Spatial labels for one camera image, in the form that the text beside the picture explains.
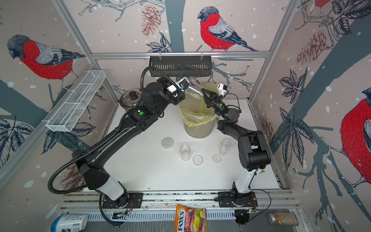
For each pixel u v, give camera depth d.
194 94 0.78
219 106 0.71
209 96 0.72
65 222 0.63
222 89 0.73
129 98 0.98
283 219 0.65
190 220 0.66
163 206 0.73
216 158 0.90
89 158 0.42
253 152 0.49
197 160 0.88
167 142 0.95
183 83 0.54
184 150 0.85
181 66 1.06
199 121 0.76
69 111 0.73
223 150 0.91
